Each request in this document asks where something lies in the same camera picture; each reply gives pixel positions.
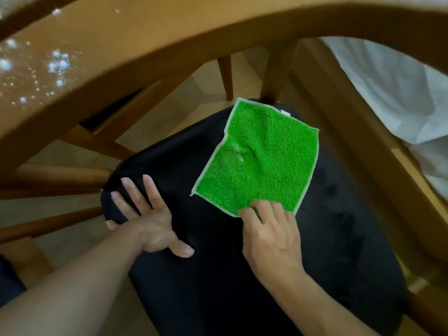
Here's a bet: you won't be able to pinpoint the person's left hand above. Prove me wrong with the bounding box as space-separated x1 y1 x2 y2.
106 175 195 259

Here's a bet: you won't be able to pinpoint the person's right hand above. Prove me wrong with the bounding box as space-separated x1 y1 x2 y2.
238 200 306 288

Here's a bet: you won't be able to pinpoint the green microfiber cloth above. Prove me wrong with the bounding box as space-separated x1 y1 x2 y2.
190 97 320 218

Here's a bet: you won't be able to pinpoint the person's right forearm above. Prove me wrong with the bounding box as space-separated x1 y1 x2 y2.
261 269 381 336

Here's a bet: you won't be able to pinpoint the person's left forearm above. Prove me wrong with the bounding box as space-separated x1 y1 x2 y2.
0 222 147 336

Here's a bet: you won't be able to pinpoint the black chair seat cushion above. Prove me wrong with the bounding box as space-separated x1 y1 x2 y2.
101 99 409 336

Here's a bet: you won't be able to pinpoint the wooden chair with dark seat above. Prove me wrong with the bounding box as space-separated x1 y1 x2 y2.
0 68 196 245

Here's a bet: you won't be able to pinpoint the person's dark trousers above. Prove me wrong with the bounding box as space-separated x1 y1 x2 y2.
0 255 27 308

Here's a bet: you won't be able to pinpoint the white bed sheet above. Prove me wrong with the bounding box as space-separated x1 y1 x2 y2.
322 36 448 201

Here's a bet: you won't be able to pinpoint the wooden bed frame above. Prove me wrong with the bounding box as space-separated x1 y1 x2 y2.
290 38 448 336

